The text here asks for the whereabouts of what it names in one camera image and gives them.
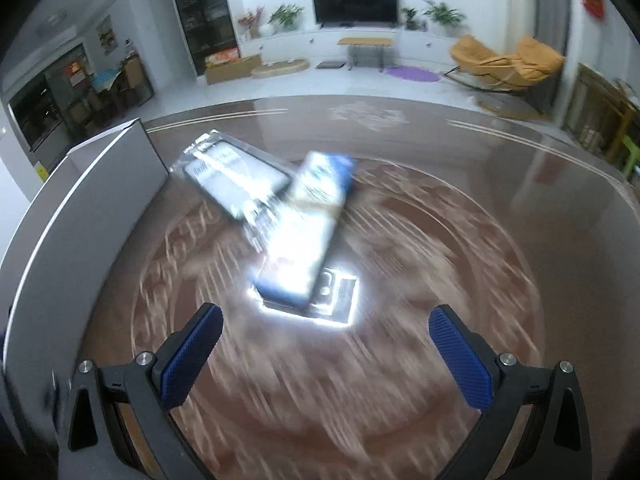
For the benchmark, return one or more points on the small green potted plant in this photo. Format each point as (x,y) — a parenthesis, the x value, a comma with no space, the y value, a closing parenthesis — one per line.
(409,17)

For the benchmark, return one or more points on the wooden bench with black legs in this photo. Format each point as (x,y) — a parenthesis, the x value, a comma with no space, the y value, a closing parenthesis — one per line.
(365,41)

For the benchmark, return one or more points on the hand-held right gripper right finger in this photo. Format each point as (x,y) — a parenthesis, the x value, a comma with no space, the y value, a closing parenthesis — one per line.
(460,360)

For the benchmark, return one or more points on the wooden chair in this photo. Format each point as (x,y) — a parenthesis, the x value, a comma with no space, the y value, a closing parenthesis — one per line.
(600,105)

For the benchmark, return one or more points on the orange lounge chair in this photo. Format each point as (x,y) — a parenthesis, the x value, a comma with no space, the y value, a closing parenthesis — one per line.
(500,67)

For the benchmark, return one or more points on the dining table with chairs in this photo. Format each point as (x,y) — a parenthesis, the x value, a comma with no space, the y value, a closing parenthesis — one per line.
(120,82)

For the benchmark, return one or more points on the large leafy potted plant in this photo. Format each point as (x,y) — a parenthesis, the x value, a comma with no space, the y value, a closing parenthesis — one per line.
(442,14)

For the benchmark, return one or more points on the red flowers in vase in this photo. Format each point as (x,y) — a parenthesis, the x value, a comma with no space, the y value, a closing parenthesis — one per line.
(250,20)

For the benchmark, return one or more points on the cardboard box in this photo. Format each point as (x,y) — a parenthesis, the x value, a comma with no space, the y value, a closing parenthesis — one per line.
(232,67)

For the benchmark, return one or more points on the grey and white curtain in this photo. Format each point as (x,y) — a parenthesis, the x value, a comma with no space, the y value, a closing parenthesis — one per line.
(550,0)

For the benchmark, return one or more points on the purple round floor mat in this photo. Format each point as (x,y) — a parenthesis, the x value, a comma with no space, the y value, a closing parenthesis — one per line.
(412,73)

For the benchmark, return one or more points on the clear packet with black frame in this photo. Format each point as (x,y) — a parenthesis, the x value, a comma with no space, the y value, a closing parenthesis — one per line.
(235,180)

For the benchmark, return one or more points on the beige round floor cushion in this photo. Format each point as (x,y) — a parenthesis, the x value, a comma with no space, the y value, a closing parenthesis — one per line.
(280,69)

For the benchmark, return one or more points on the dark glass display cabinet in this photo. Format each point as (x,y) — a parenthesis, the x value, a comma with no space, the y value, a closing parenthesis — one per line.
(202,15)

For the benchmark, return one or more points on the white television cabinet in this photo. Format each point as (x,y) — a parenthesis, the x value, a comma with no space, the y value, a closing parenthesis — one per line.
(320,42)

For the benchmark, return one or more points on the framed wall picture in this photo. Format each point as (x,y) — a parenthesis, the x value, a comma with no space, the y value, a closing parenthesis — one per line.
(106,35)

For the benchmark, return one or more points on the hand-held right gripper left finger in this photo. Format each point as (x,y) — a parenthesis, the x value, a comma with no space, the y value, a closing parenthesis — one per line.
(192,355)

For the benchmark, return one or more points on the blue and white box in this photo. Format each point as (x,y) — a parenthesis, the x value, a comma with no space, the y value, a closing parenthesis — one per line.
(310,220)

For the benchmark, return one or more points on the black television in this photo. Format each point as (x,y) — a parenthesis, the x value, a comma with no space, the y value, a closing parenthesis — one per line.
(355,5)

